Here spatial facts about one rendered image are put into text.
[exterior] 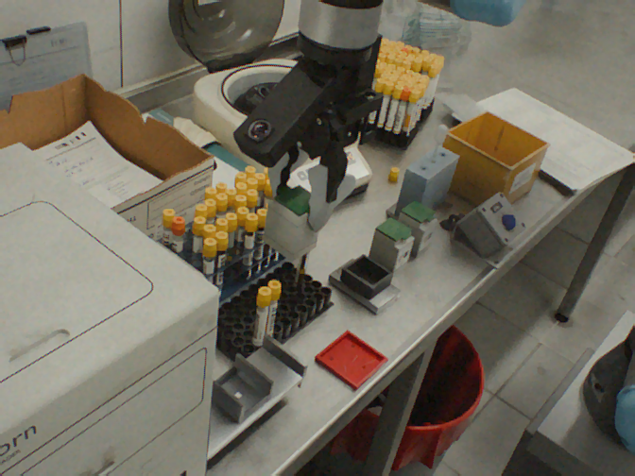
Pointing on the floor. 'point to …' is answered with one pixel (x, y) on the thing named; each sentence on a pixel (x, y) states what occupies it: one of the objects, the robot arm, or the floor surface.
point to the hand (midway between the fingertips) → (294, 212)
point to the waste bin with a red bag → (452, 350)
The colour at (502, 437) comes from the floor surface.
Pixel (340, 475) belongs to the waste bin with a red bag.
